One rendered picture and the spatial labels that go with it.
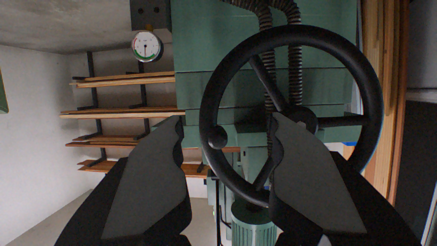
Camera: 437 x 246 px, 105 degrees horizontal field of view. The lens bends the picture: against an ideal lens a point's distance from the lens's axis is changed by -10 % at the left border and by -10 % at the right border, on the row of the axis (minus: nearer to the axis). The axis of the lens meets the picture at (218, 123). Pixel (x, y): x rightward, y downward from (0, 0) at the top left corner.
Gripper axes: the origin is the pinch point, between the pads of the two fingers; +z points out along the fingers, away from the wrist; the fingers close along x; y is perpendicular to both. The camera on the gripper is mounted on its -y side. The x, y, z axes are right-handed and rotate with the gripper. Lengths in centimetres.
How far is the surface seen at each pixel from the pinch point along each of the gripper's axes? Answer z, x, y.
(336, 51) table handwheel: 16.3, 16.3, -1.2
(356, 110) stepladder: 91, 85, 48
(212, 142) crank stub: 6.9, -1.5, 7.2
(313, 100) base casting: 30.7, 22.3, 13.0
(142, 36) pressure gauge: 29.8, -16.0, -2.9
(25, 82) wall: 239, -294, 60
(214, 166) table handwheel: 10.2, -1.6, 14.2
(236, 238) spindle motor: 25, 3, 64
